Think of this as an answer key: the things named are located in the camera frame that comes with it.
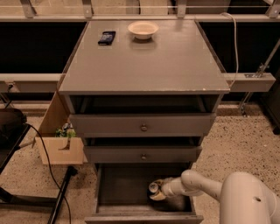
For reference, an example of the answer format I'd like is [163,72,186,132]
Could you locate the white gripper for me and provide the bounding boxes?
[150,178,175,201]

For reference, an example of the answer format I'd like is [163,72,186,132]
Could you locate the blue pepsi can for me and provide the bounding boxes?
[148,182,159,194]

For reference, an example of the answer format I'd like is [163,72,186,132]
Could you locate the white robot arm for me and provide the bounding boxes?
[149,170,280,224]

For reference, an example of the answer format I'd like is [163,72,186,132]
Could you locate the grey bottom drawer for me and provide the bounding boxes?
[85,163,203,224]

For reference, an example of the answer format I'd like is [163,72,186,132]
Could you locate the grey drawer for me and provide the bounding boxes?
[69,113,216,137]
[84,146,202,164]
[85,163,203,224]

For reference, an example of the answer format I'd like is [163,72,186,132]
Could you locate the grey middle drawer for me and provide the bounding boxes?
[84,146,202,164]

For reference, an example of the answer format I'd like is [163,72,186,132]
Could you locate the grey top drawer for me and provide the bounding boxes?
[69,113,216,137]

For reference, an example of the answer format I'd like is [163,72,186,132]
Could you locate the grey drawer cabinet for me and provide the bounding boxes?
[58,19,231,165]

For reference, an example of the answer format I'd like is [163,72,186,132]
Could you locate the wooden box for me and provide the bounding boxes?
[35,93,84,165]

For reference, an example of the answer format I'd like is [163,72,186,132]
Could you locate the green snack bags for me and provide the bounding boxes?
[55,122,76,138]

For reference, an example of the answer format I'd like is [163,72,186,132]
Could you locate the black stand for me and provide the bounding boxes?
[0,166,78,224]

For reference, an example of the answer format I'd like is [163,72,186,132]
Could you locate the black chair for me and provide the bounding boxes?
[0,108,30,173]

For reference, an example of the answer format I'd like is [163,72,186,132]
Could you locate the white bowl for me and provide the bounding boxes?
[128,21,159,40]

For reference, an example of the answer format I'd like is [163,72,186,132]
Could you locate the dark blue snack packet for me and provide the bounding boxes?
[98,31,116,46]

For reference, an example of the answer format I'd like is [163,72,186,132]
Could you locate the black cable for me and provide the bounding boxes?
[25,122,73,224]

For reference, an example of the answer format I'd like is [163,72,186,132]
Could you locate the white cable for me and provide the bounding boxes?
[220,11,240,88]

